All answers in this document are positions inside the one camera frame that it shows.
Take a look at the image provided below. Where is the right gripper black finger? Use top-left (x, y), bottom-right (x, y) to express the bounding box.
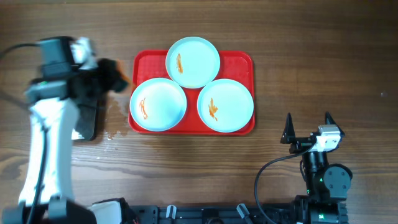
top-left (325, 111), bottom-right (345, 137)
top-left (280, 113), bottom-right (295, 144)

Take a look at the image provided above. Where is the light blue plate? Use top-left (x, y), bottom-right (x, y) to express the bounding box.
top-left (165, 37), bottom-right (221, 89)
top-left (197, 78), bottom-right (254, 133)
top-left (129, 78), bottom-right (187, 132)

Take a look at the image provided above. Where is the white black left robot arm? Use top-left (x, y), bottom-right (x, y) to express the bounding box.
top-left (2, 58), bottom-right (134, 223)

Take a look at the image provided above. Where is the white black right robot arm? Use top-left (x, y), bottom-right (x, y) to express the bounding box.
top-left (280, 113), bottom-right (353, 224)

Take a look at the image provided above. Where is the black plastic tray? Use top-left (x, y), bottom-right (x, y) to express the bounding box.
top-left (72, 100), bottom-right (99, 141)

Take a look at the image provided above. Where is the red plastic tray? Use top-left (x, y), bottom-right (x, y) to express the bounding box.
top-left (132, 49), bottom-right (254, 135)

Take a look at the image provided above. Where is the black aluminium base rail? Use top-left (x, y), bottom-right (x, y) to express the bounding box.
top-left (124, 202), bottom-right (348, 224)

